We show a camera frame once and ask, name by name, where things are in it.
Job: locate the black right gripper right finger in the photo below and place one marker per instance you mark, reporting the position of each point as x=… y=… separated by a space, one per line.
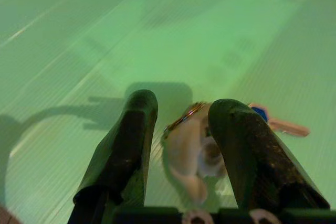
x=260 y=155

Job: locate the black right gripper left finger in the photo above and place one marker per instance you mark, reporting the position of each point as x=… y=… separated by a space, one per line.
x=123 y=150

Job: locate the brass key with blue cap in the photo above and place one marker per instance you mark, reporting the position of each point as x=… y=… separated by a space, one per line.
x=286 y=127

